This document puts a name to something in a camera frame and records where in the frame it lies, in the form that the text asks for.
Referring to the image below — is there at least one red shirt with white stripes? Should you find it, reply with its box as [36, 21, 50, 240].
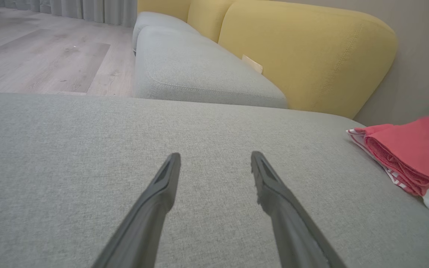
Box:
[346, 115, 429, 214]

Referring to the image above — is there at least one narrow yellow sofa back cushion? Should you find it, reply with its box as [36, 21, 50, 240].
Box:
[187, 0, 235, 43]

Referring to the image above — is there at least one beige sofa label tag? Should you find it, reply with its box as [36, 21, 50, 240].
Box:
[241, 54, 264, 74]

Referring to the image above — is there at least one grey pleated curtain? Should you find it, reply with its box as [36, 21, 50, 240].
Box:
[0, 0, 138, 27]

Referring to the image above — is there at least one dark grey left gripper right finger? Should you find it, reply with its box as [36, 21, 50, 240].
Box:
[251, 151, 347, 268]

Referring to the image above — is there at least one small grey sofa seat cushion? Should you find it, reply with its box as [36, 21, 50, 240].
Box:
[132, 11, 200, 52]

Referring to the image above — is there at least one yellow and grey sofa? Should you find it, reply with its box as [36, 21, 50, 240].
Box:
[0, 92, 429, 268]

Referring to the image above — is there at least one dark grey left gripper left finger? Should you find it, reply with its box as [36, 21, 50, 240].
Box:
[92, 152, 182, 268]

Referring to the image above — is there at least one yellow sofa corner back cushion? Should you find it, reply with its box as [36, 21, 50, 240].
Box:
[137, 0, 193, 22]

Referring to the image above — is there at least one large yellow sofa back cushion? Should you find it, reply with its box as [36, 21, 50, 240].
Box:
[218, 0, 398, 119]

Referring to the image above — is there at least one large grey sofa seat cushion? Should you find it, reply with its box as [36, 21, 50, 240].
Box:
[134, 25, 289, 109]

